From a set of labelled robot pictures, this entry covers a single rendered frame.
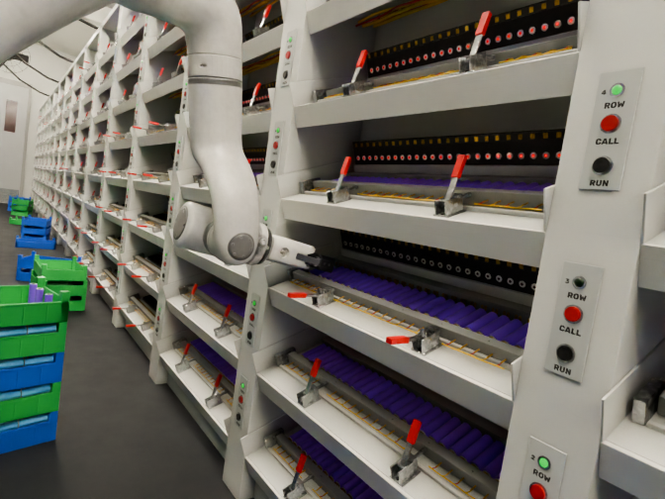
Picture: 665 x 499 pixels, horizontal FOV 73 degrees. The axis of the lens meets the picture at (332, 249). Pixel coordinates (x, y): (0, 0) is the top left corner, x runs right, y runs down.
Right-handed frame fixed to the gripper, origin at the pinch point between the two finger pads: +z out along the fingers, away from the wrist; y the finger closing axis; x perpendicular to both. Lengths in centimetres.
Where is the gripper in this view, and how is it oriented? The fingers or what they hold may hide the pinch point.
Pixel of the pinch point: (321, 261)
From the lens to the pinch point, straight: 97.1
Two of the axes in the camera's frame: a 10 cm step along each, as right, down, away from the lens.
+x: -2.8, 9.6, -0.2
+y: -5.8, -1.6, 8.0
